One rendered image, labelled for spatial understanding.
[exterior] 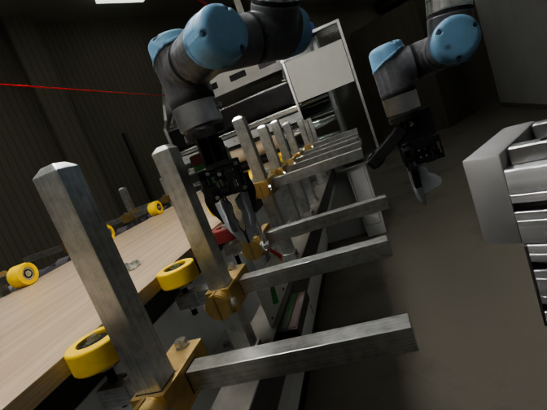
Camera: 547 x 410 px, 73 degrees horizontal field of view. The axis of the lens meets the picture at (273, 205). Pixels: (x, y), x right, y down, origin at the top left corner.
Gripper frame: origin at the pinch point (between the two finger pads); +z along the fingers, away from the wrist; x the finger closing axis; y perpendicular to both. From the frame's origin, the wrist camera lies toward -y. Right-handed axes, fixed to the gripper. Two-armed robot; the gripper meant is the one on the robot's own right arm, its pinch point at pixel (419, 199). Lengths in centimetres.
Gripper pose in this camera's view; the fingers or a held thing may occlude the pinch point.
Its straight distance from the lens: 93.0
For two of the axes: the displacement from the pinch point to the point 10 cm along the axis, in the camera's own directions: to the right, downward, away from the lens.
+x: 2.0, -2.5, 9.5
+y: 9.2, -3.0, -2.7
